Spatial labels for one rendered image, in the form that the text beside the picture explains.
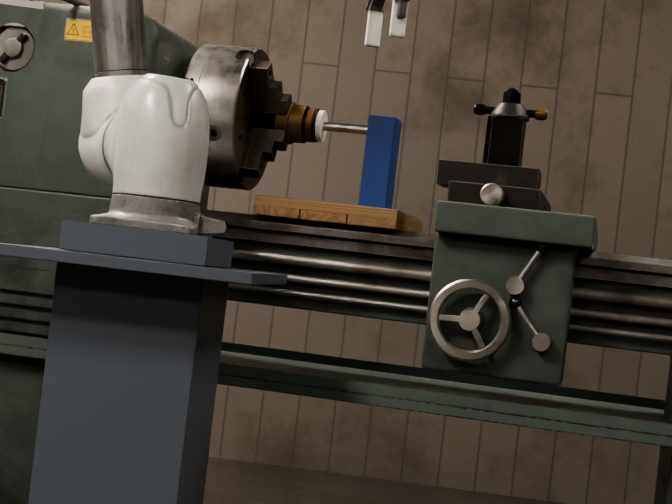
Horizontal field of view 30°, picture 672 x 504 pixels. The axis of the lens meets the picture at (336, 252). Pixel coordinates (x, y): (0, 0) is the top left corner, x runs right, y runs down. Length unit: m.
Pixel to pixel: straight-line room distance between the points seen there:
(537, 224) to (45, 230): 1.01
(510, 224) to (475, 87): 2.50
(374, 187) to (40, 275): 0.72
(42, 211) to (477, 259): 0.91
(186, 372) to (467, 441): 2.84
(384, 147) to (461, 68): 2.19
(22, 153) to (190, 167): 0.62
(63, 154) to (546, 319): 1.04
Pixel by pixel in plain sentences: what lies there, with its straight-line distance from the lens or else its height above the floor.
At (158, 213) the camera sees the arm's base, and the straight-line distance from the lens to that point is 2.15.
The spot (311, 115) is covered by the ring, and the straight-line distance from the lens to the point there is 2.74.
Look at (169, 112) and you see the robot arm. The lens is 2.16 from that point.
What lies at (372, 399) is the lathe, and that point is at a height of 0.53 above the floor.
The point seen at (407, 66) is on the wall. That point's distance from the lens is 4.86.
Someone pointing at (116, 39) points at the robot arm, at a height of 1.14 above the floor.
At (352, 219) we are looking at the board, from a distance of 2.55.
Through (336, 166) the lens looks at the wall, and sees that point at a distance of 4.83.
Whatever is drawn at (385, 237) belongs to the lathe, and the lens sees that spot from 2.54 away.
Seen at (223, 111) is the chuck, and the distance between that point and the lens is 2.66.
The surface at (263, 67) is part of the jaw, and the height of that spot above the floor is 1.18.
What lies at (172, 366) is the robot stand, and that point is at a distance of 2.09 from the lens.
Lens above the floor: 0.77
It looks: 1 degrees up
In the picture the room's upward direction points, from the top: 7 degrees clockwise
